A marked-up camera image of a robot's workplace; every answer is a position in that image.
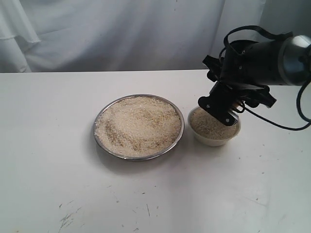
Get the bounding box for white backdrop curtain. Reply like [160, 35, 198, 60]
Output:
[0, 0, 311, 73]

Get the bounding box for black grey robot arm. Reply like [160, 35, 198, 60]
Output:
[198, 35, 311, 126]

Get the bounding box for round metal rice tray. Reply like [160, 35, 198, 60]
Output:
[93, 94, 185, 161]

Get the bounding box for white bowl of rice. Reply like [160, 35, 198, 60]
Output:
[188, 107, 241, 147]

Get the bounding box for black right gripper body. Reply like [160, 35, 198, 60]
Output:
[198, 55, 276, 126]

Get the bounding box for black camera cable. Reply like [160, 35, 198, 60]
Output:
[218, 25, 311, 131]

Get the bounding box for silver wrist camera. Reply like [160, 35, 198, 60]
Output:
[226, 111, 239, 126]

